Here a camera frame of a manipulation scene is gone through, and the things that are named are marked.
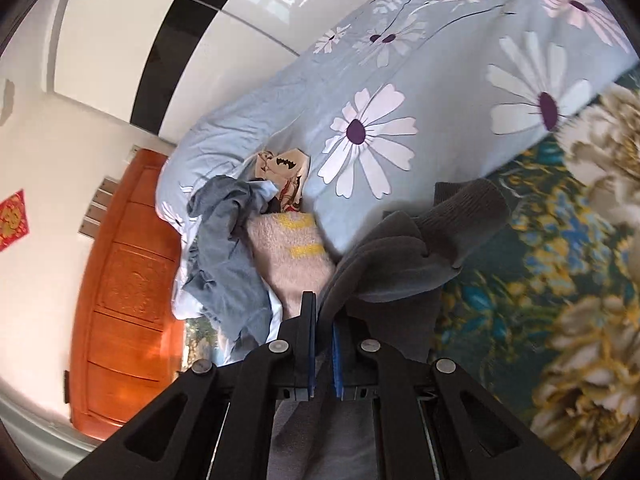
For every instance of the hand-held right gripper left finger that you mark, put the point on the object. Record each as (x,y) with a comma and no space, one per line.
(311,360)

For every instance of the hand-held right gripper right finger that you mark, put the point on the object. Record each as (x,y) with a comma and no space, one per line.
(337,365)

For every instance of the dark grey garment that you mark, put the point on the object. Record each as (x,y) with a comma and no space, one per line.
(390,270)

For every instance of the beige fluffy sweater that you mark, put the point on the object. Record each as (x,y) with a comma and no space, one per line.
(290,265)

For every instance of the blue grey garment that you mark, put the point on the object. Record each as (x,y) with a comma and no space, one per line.
(225,260)

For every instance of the cream cartoon print cloth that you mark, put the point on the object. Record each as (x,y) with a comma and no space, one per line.
(290,165)

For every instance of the carved wooden headboard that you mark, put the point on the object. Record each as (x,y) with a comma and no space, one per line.
(125,285)

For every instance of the light blue floral duvet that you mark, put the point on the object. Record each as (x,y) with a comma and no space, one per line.
(425,60)

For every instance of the white wardrobe with black stripe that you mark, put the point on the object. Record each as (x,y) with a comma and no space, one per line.
(125,50)

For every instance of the grey wall switch panel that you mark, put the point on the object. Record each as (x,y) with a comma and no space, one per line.
(87,226)
(100,200)
(110,184)
(94,213)

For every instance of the red wall decoration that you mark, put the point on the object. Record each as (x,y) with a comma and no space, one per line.
(12,220)

